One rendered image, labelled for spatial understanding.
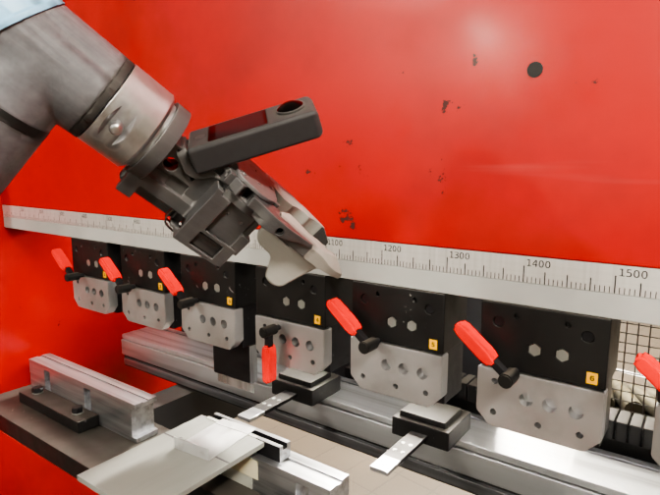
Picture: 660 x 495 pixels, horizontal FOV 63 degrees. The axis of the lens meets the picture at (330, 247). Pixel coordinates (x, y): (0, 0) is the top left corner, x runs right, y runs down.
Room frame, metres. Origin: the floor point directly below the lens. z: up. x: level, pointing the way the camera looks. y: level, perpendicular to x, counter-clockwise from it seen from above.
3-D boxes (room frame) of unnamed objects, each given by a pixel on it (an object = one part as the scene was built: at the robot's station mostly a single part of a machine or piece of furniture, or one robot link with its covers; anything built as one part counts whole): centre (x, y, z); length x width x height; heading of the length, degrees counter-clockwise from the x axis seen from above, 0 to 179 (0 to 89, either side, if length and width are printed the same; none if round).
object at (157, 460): (0.88, 0.27, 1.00); 0.26 x 0.18 x 0.01; 144
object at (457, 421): (0.94, -0.16, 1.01); 0.26 x 0.12 x 0.05; 144
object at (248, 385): (1.00, 0.19, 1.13); 0.10 x 0.02 x 0.10; 54
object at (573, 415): (0.66, -0.28, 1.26); 0.15 x 0.09 x 0.17; 54
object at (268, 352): (0.85, 0.10, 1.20); 0.04 x 0.02 x 0.10; 144
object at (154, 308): (1.13, 0.37, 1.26); 0.15 x 0.09 x 0.17; 54
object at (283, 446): (0.98, 0.16, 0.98); 0.20 x 0.03 x 0.03; 54
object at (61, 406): (1.30, 0.70, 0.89); 0.30 x 0.05 x 0.03; 54
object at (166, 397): (1.57, 0.33, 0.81); 0.64 x 0.08 x 0.14; 144
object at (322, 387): (1.13, 0.10, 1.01); 0.26 x 0.12 x 0.05; 144
